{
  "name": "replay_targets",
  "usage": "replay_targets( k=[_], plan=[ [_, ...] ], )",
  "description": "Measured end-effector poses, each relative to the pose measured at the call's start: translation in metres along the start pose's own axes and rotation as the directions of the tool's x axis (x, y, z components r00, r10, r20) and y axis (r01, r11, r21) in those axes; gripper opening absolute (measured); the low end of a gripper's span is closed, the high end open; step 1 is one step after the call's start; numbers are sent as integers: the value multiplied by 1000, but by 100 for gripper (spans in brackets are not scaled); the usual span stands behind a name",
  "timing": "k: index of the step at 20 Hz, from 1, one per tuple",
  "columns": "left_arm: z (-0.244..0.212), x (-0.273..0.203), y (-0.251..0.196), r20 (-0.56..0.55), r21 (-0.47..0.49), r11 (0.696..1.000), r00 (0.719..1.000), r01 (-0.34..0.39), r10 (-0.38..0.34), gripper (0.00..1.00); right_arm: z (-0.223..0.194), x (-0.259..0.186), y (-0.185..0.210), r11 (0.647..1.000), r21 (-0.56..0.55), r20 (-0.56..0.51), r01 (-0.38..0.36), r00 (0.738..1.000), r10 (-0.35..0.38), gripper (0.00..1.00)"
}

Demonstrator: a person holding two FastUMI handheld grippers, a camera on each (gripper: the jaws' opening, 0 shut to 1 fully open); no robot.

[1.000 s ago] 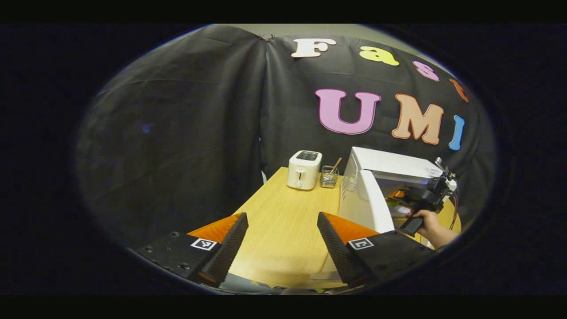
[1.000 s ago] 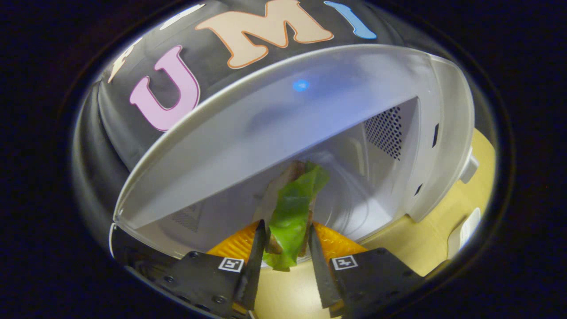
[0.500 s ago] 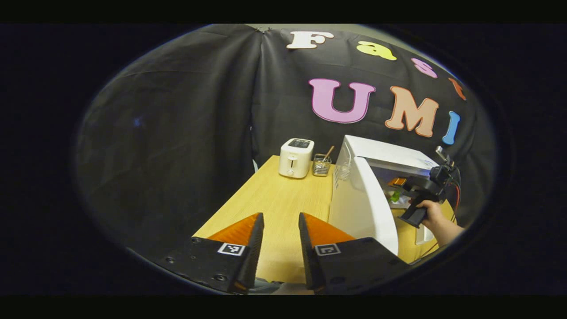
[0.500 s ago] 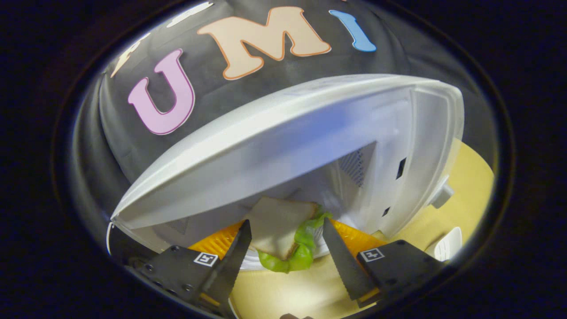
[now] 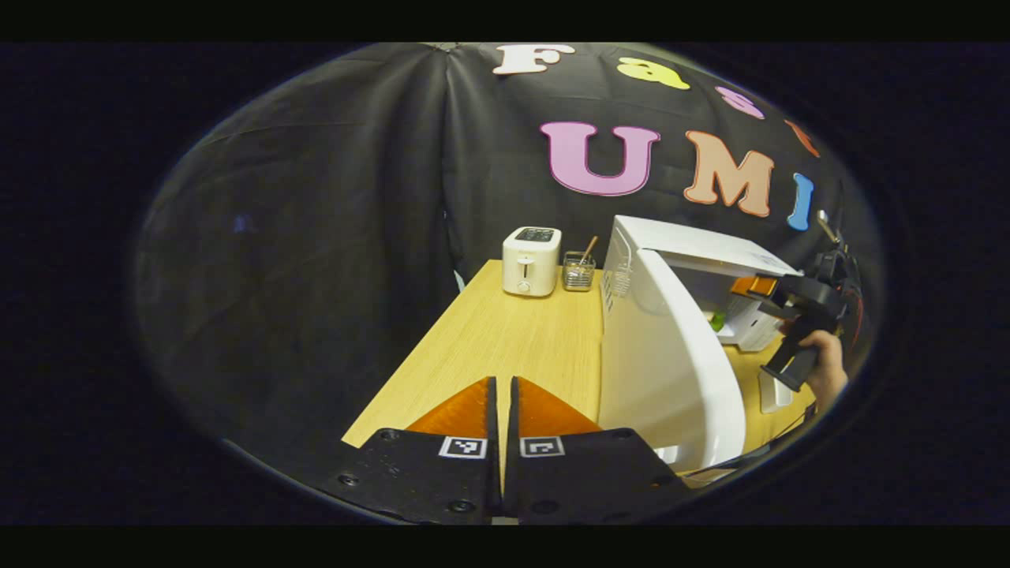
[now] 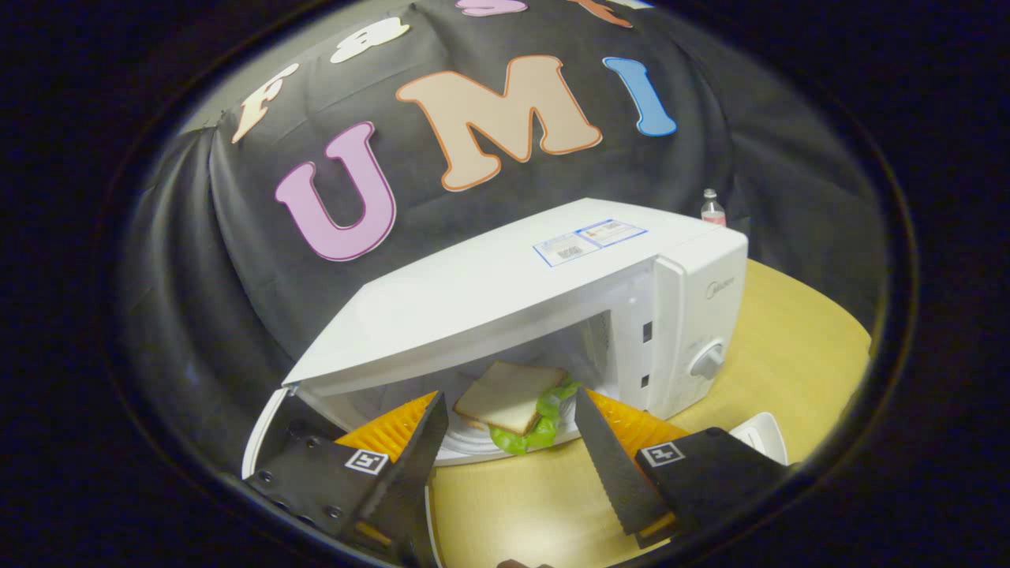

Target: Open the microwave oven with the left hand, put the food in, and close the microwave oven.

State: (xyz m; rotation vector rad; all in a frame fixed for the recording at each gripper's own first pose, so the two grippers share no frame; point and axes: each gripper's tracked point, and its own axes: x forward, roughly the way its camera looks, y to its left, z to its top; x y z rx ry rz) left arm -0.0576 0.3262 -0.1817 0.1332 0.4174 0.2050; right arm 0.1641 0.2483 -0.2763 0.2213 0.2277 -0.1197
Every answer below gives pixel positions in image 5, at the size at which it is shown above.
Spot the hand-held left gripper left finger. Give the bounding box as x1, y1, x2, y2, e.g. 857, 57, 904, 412
320, 376, 503, 525

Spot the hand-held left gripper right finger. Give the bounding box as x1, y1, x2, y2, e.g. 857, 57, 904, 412
503, 376, 695, 525

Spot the white microwave oven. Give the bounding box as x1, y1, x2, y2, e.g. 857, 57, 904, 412
597, 215, 806, 474

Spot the clear glass utensil holder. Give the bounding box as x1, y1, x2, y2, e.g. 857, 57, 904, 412
562, 251, 597, 293

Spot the white toaster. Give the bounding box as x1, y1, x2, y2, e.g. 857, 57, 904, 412
502, 226, 563, 298

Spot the black backdrop cloth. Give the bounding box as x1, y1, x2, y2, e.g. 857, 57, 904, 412
134, 43, 881, 443

